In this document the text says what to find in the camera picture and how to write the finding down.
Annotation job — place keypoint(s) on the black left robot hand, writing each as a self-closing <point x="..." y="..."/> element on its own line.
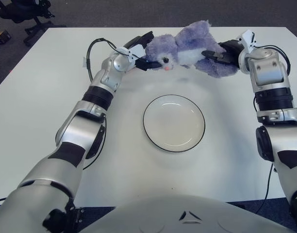
<point x="148" y="65"/>

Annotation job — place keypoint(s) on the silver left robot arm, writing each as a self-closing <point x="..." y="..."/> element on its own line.
<point x="73" y="131"/>

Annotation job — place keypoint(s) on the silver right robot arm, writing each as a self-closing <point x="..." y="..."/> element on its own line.
<point x="269" y="70"/>

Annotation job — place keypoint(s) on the white left wrist sensor box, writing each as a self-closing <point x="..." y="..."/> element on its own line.
<point x="136" y="52"/>

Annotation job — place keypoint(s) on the black metal bracket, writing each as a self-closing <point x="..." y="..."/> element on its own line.
<point x="78" y="215"/>

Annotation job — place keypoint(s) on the grey robot torso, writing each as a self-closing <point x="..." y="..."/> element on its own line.
<point x="163" y="216"/>

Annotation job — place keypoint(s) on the white wrist sensor box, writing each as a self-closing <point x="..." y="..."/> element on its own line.
<point x="247" y="40"/>
<point x="136" y="52"/>

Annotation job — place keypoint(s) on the purple plush bunny doll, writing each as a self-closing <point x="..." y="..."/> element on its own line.
<point x="192" y="38"/>

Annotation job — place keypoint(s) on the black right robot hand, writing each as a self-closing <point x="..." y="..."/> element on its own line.
<point x="232" y="52"/>

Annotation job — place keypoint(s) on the black office chair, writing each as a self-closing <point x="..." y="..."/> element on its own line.
<point x="15" y="12"/>

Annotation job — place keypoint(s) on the white plate with black rim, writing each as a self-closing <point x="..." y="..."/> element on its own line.
<point x="174" y="123"/>

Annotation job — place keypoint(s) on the white right wrist sensor box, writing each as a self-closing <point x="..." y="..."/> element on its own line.
<point x="247" y="40"/>

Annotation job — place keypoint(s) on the small cardboard box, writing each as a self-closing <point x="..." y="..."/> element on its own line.
<point x="1" y="36"/>

